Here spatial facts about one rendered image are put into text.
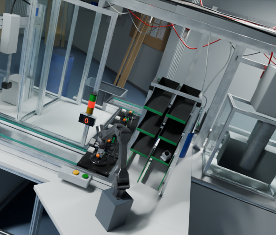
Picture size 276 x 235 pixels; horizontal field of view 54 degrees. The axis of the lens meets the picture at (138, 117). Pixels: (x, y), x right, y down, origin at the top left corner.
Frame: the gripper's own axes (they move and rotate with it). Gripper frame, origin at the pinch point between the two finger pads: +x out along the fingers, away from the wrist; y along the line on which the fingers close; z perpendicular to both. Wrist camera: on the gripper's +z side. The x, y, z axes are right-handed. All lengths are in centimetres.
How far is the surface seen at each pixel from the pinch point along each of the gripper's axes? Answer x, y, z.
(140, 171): -1.2, -31.7, -7.0
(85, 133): 8.5, 18.3, 9.9
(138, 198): 10.4, -37.3, -22.2
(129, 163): -0.4, -22.8, -3.6
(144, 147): -12.5, -29.0, 7.0
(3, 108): 43, 107, 18
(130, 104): 99, 7, 102
